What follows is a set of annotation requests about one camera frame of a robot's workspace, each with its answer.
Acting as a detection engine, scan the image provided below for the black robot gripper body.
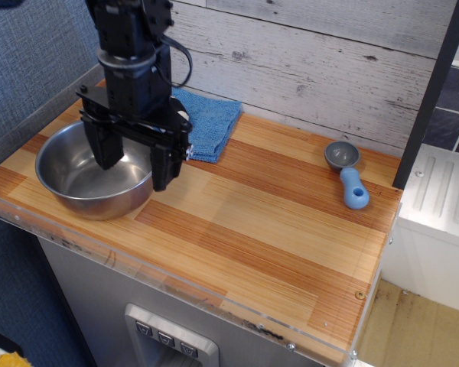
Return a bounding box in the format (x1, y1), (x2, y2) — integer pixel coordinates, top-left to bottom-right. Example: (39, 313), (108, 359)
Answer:
(77, 53), (192, 151)

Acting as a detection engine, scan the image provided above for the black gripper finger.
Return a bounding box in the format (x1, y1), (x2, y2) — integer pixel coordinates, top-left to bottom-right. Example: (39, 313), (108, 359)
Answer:
(83, 122), (124, 170)
(151, 145), (184, 192)

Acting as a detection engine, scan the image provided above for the stainless steel bowl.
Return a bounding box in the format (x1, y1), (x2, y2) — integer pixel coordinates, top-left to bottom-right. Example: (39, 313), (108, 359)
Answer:
(35, 121), (153, 220)

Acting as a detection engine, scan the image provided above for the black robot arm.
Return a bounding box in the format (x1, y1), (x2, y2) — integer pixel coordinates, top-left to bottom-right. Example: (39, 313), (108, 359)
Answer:
(77, 1), (193, 192)

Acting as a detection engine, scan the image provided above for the toy sushi roll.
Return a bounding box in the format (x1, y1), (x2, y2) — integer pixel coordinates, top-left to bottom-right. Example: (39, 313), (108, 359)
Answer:
(178, 110), (189, 120)

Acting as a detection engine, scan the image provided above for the blue folded cloth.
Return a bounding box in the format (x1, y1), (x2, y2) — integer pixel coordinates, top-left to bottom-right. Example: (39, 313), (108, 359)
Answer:
(172, 89), (242, 164)

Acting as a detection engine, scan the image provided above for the silver toy fridge cabinet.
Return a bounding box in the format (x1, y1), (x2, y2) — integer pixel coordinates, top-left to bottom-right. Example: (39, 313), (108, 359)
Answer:
(40, 238), (353, 366)

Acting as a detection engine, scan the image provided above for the grey blue measuring scoop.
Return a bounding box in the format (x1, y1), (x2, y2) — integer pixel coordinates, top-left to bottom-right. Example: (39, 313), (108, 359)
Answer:
(324, 141), (369, 209)

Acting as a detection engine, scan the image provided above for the yellow object at corner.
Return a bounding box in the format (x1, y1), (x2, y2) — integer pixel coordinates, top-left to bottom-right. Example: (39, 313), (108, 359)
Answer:
(0, 352), (32, 367)

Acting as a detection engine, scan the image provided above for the white ridged appliance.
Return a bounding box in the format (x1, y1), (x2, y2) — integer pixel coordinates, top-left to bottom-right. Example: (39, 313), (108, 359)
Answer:
(381, 145), (459, 310)

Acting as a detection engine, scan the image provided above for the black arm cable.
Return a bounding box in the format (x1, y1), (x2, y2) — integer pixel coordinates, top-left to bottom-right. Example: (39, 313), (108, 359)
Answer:
(152, 36), (194, 89)

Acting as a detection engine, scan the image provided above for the right dark vertical post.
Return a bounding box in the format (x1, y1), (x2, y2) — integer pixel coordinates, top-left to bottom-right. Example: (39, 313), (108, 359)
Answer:
(392, 1), (459, 190)

